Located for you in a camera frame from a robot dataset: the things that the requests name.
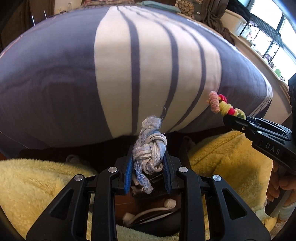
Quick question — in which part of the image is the teal pillow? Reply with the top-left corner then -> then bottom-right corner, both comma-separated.
136,1 -> 181,13

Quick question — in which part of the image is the dark wooden chair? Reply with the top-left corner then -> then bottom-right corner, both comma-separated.
31,9 -> 47,26

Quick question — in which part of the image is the black metal folding rack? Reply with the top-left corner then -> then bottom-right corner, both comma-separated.
239,14 -> 284,58

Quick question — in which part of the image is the white storage box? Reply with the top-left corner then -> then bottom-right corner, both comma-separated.
220,9 -> 247,37

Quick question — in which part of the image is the yellow fluffy blanket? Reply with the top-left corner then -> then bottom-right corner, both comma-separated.
1,131 -> 276,237

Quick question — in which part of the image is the white earphones cable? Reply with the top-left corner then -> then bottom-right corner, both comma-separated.
122,173 -> 178,227

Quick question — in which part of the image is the blue white knotted rope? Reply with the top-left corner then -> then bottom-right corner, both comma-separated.
131,115 -> 168,194

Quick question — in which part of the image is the green frog figurine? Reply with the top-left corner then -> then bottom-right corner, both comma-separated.
274,69 -> 281,78

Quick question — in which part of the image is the right hand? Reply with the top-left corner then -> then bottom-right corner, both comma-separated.
266,161 -> 296,206

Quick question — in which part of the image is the colourful chenille scrunchie toy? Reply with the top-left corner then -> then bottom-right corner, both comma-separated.
207,91 -> 246,120

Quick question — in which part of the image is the brown curtain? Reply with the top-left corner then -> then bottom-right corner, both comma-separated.
193,0 -> 235,45

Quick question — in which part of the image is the blue white striped blanket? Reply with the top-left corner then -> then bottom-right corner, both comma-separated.
1,6 -> 273,158

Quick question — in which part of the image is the patterned brown cushion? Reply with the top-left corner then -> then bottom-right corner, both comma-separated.
175,0 -> 203,18

